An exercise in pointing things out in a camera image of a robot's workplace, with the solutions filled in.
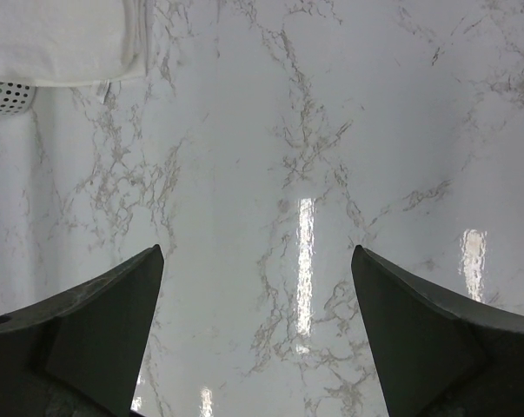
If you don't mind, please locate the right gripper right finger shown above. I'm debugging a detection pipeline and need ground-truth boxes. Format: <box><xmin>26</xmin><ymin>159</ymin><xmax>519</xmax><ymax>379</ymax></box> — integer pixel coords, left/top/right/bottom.
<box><xmin>351</xmin><ymin>245</ymin><xmax>524</xmax><ymax>416</ymax></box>

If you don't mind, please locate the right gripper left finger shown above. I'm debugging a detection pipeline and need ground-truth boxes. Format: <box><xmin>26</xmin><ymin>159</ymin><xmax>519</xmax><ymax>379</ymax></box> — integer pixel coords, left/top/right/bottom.
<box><xmin>0</xmin><ymin>245</ymin><xmax>164</xmax><ymax>416</ymax></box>

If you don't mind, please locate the white towel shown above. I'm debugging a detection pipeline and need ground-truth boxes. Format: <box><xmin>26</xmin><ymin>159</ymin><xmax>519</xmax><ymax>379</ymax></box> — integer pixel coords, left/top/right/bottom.
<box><xmin>0</xmin><ymin>1</ymin><xmax>149</xmax><ymax>87</ymax></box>

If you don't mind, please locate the white perforated basket left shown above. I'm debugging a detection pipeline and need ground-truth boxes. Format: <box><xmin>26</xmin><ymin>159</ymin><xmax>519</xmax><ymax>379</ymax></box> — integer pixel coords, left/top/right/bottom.
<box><xmin>0</xmin><ymin>82</ymin><xmax>36</xmax><ymax>117</ymax></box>

